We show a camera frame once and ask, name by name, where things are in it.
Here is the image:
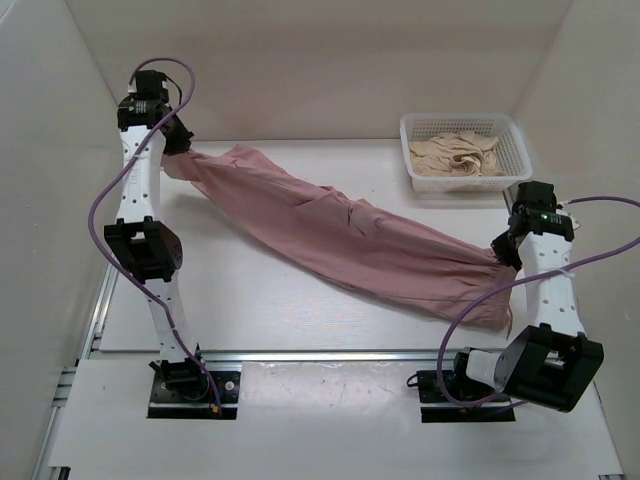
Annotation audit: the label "purple cable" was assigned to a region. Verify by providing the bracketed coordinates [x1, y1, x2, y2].
[437, 196, 640, 405]
[87, 57, 224, 406]

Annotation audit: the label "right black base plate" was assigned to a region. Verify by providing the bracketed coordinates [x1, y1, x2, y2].
[407, 367, 517, 424]

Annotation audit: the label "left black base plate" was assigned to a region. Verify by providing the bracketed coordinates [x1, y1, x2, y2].
[147, 370, 241, 420]

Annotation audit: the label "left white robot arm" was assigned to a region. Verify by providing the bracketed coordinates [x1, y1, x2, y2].
[103, 70, 210, 401]

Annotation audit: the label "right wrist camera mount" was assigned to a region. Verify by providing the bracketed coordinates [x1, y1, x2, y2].
[556, 201, 581, 231]

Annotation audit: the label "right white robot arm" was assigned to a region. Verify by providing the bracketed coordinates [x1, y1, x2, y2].
[449, 181, 604, 412]

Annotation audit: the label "pink trousers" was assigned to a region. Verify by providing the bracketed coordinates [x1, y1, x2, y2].
[161, 146, 516, 330]

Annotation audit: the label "beige trousers in basket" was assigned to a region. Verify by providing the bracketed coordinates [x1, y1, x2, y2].
[408, 130, 506, 177]

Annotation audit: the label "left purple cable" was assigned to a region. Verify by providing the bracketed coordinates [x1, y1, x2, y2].
[87, 57, 224, 406]

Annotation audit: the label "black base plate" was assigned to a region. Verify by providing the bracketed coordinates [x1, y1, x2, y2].
[407, 367, 517, 424]
[147, 370, 241, 420]

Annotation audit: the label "white plastic basket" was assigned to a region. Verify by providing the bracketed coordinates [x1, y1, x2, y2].
[400, 113, 532, 193]

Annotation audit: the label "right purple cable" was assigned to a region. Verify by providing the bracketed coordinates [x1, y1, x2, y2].
[437, 196, 640, 405]

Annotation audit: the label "aluminium front rail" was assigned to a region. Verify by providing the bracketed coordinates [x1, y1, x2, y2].
[203, 349, 438, 363]

